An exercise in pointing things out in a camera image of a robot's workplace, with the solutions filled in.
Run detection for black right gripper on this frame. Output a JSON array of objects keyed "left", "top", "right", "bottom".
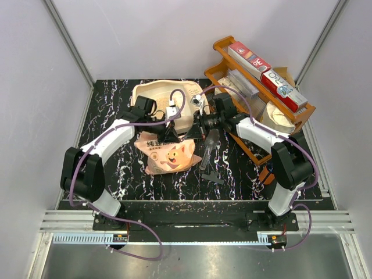
[{"left": 185, "top": 109, "right": 225, "bottom": 140}]

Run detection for clear plastic scoop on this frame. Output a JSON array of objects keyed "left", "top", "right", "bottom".
[{"left": 199, "top": 128, "right": 220, "bottom": 171}]

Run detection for pink cat litter bag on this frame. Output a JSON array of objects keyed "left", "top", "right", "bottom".
[{"left": 134, "top": 132, "right": 202, "bottom": 175}]

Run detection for black plastic clip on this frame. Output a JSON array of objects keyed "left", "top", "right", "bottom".
[{"left": 202, "top": 171, "right": 224, "bottom": 185}]

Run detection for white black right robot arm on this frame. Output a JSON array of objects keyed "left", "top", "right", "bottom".
[{"left": 185, "top": 93, "right": 319, "bottom": 230}]

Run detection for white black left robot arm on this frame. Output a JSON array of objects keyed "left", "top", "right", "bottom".
[{"left": 60, "top": 96, "right": 186, "bottom": 230}]

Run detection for tan cat litter pellets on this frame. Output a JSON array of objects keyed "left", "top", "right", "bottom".
[{"left": 156, "top": 97, "right": 169, "bottom": 111}]

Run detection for beige plastic litter box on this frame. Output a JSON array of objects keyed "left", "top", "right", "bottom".
[{"left": 131, "top": 80, "right": 202, "bottom": 134}]

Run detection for red white toothpaste box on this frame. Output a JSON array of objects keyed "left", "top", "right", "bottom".
[{"left": 227, "top": 41, "right": 271, "bottom": 80}]

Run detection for red white long box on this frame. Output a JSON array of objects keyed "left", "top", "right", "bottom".
[{"left": 260, "top": 69, "right": 307, "bottom": 113}]

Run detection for orange wooden rack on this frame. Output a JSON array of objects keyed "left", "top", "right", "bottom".
[{"left": 205, "top": 36, "right": 316, "bottom": 166}]

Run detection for clear plastic packet stack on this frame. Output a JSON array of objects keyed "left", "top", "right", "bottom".
[{"left": 227, "top": 69, "right": 266, "bottom": 118}]

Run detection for beige cloth bag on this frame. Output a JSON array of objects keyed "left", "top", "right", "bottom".
[{"left": 260, "top": 102, "right": 295, "bottom": 134}]

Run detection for orange blue bottle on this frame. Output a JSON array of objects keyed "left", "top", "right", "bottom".
[{"left": 259, "top": 165, "right": 275, "bottom": 185}]

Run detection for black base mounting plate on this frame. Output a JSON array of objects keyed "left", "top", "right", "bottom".
[{"left": 92, "top": 200, "right": 300, "bottom": 244}]

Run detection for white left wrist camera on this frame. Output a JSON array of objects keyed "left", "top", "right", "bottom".
[{"left": 165, "top": 100, "right": 181, "bottom": 120}]

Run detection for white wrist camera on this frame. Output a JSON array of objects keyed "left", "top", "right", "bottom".
[
  {"left": 165, "top": 100, "right": 181, "bottom": 120},
  {"left": 190, "top": 94, "right": 205, "bottom": 109}
]

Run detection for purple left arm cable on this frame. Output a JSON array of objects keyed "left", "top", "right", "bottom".
[{"left": 68, "top": 88, "right": 187, "bottom": 261}]

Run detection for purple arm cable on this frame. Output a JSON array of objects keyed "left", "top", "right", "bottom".
[
  {"left": 200, "top": 85, "right": 320, "bottom": 252},
  {"left": 68, "top": 88, "right": 187, "bottom": 261}
]

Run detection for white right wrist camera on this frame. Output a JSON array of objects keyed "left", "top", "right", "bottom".
[{"left": 190, "top": 94, "right": 205, "bottom": 109}]

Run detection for white cable duct rail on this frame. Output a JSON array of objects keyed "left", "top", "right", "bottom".
[{"left": 52, "top": 232, "right": 272, "bottom": 246}]

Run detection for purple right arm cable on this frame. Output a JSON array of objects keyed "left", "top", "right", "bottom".
[{"left": 200, "top": 85, "right": 320, "bottom": 252}]

